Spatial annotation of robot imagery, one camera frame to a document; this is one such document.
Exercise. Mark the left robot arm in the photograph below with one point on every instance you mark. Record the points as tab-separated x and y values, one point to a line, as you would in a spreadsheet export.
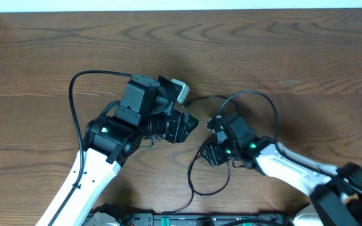
146	111

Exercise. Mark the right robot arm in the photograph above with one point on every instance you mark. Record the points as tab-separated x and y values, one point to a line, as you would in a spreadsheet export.
335	192

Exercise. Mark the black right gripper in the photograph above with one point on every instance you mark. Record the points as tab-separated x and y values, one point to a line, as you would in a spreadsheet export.
213	152

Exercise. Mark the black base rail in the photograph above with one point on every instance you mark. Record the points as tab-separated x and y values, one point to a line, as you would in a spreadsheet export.
109	214

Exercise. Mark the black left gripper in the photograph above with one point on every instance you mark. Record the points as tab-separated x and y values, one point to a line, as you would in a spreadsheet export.
181	127

